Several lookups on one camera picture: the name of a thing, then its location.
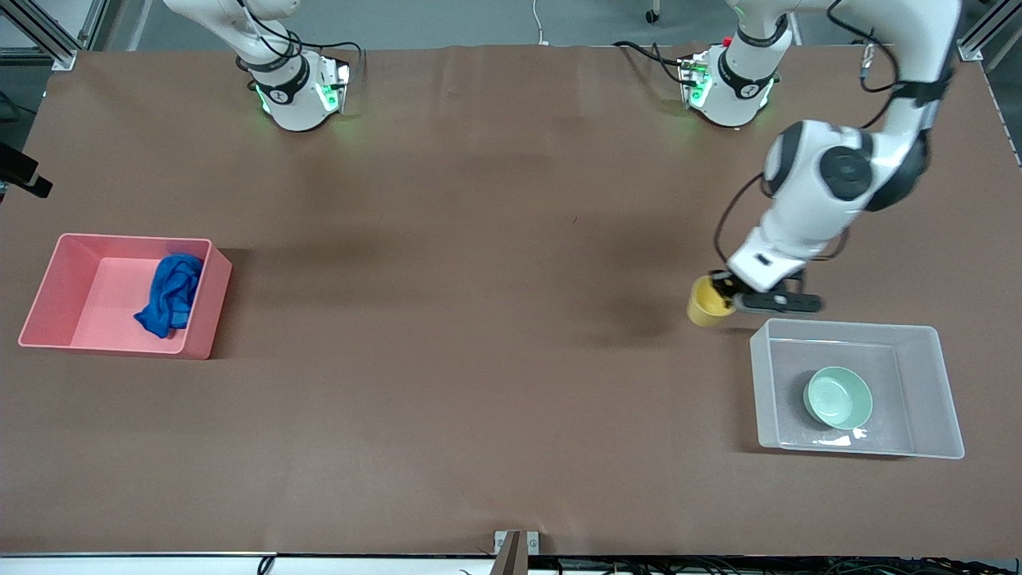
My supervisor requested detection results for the yellow plastic cup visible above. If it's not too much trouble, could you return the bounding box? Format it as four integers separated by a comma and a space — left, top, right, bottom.
687, 276, 737, 328

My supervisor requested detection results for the mint green bowl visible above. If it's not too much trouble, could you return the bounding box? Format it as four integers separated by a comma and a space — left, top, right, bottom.
803, 366, 874, 430

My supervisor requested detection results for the blue cloth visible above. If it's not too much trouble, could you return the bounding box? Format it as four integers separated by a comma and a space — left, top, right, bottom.
133, 253, 204, 339

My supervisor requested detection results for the pink plastic bin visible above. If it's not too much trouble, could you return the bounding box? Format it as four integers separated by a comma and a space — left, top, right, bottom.
18, 233, 233, 360

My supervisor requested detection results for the clear plastic bin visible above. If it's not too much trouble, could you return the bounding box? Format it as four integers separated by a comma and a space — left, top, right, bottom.
749, 318, 965, 460

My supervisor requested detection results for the brown table cover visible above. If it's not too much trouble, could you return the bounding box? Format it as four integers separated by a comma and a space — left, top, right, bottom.
0, 44, 1022, 557

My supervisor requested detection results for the aluminium frame profile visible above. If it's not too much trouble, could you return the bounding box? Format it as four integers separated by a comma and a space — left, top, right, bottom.
957, 0, 1022, 63
0, 0, 109, 71

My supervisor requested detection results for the black left base cable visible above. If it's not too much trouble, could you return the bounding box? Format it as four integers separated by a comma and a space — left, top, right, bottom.
613, 40, 691, 85

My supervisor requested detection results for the black base cable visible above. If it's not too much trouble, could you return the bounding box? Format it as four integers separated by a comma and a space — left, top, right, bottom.
307, 42, 366, 81
613, 40, 691, 85

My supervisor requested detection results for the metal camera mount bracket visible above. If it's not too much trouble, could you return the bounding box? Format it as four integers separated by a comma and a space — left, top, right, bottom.
493, 530, 541, 575

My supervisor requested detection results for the black right base cable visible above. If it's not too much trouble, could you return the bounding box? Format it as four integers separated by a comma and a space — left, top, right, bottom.
307, 42, 366, 81

